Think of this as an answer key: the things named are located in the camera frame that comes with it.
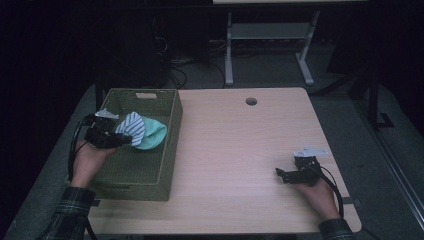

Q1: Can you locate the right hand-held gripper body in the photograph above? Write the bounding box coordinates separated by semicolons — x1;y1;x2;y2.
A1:
289;145;329;188

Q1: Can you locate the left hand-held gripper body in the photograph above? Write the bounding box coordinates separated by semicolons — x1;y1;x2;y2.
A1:
82;107;121;150

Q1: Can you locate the mint green baby garment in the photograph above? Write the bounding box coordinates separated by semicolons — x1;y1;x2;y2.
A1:
114;111;169;151

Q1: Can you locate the green woven basket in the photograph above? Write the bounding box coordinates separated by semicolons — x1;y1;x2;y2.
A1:
64;87;184;202

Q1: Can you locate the person's right hand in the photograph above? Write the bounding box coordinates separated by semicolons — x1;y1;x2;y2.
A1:
294;178;342;222

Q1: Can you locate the person's left hand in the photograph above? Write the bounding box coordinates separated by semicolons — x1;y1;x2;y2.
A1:
69;139;118;190

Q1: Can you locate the grey tape strip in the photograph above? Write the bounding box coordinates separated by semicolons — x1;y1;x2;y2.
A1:
342;196;363;207

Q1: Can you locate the dark metal stand with foot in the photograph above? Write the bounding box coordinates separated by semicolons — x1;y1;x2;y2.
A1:
364;68;395;132

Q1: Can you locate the left hand-held gripper black cable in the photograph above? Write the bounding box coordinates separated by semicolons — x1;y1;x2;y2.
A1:
67;114;98;240

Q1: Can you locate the hand-held gripper black cable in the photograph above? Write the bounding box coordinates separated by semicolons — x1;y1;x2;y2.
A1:
67;114;98;240
314;163;345;220

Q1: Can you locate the right hand-held gripper black cable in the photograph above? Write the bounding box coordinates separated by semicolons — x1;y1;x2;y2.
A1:
314;163;345;220

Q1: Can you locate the metal floor rail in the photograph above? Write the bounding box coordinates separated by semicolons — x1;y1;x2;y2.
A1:
351;98;424;233

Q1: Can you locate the tangle of black floor cables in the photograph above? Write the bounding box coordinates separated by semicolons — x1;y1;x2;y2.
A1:
151;34;228;90

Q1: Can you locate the white metal stand frame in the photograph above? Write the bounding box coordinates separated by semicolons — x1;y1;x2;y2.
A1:
224;9;322;87

